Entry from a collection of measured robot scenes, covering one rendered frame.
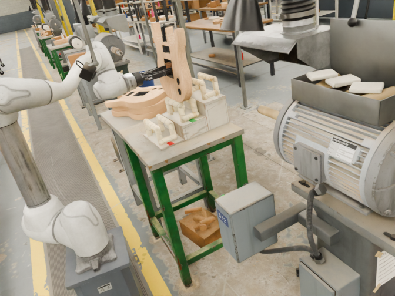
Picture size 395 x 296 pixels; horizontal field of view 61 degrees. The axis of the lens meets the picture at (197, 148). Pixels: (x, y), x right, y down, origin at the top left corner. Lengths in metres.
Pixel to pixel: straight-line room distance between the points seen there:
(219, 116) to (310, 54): 0.99
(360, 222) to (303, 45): 0.51
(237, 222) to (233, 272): 1.34
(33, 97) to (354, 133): 1.05
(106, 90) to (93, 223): 0.65
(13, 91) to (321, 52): 1.01
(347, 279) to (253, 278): 1.27
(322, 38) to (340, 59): 0.09
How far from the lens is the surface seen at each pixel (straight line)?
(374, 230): 0.95
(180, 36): 1.73
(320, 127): 0.96
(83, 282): 1.60
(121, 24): 3.15
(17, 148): 1.51
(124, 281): 1.65
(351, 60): 1.04
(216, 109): 1.94
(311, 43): 1.08
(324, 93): 0.92
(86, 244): 1.55
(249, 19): 1.06
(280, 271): 2.33
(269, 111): 1.24
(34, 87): 1.36
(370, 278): 1.09
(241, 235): 1.06
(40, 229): 1.64
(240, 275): 2.33
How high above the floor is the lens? 1.75
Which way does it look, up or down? 27 degrees down
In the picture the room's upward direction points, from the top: 12 degrees counter-clockwise
